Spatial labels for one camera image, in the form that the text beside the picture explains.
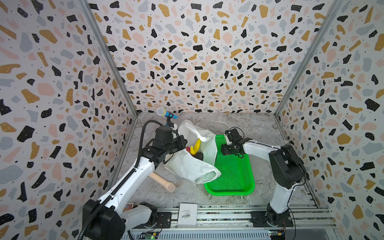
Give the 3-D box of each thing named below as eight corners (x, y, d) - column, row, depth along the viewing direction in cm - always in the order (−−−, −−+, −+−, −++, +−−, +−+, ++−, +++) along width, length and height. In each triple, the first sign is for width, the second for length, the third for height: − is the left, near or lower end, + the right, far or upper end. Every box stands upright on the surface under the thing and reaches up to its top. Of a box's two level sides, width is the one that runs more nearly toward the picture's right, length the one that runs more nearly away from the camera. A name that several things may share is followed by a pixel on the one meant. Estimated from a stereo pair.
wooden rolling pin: (148, 179, 88) (147, 177, 86) (152, 173, 91) (151, 171, 88) (173, 193, 83) (172, 191, 81) (177, 187, 86) (176, 185, 83)
